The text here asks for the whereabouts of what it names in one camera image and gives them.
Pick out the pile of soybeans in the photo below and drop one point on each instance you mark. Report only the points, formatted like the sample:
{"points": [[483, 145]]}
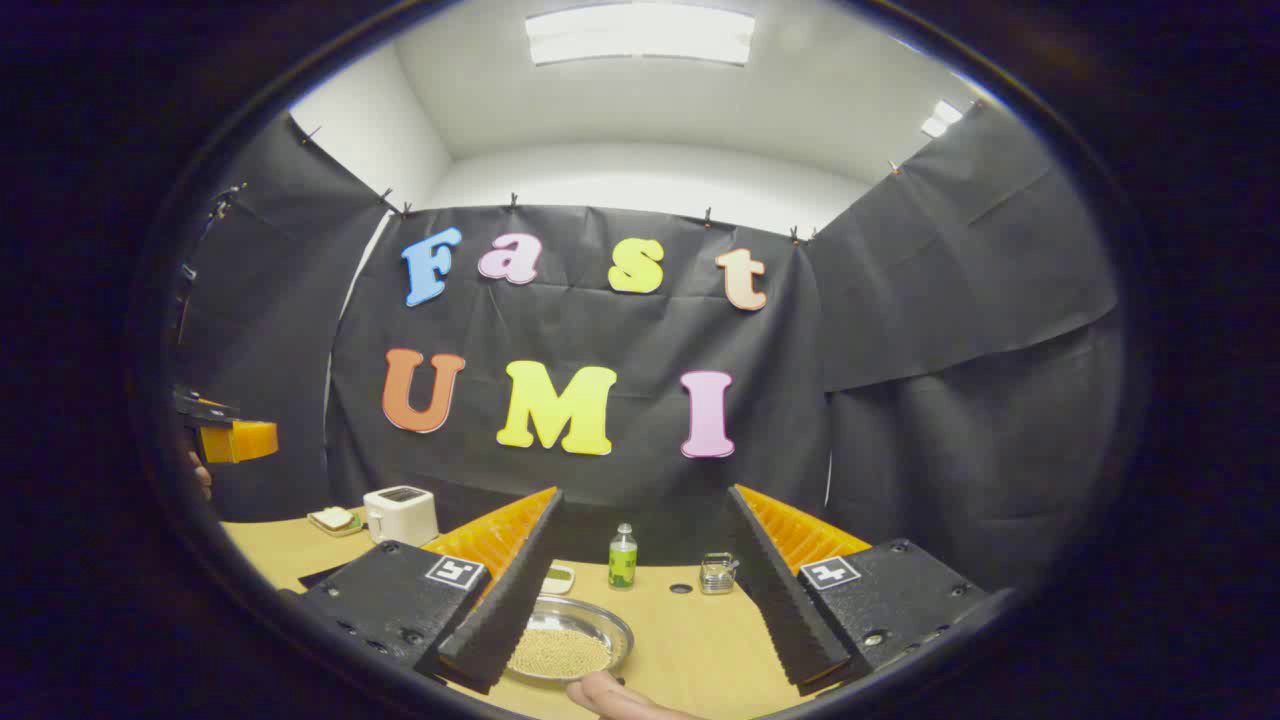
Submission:
{"points": [[560, 652]]}

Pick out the small ceiling light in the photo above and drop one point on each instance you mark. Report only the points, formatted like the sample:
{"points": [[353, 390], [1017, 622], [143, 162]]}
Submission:
{"points": [[940, 118]]}

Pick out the sandwich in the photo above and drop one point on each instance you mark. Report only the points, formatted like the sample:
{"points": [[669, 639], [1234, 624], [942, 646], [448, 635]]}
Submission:
{"points": [[333, 517]]}

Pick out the white divided dish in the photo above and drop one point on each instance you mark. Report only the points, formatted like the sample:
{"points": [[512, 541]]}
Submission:
{"points": [[560, 578]]}

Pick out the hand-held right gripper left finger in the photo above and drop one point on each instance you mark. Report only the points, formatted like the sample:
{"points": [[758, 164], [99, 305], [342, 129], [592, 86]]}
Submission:
{"points": [[510, 610]]}

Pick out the green label plastic bottle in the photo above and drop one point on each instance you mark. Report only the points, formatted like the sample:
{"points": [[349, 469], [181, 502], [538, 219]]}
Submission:
{"points": [[622, 560]]}

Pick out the long ceiling light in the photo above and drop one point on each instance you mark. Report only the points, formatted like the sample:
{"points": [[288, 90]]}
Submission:
{"points": [[640, 35]]}

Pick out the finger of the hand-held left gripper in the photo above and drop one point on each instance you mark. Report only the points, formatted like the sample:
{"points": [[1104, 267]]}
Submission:
{"points": [[240, 442]]}

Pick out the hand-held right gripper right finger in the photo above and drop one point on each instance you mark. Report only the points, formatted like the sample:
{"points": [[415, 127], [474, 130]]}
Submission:
{"points": [[785, 610]]}

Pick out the stainless steel pot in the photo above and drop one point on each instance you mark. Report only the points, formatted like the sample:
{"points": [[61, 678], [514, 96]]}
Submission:
{"points": [[610, 625]]}

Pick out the green plate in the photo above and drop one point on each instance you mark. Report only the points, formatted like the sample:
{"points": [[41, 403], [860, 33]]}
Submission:
{"points": [[345, 530]]}

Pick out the white toaster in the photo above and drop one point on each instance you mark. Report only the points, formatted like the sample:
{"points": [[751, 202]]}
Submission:
{"points": [[400, 515]]}

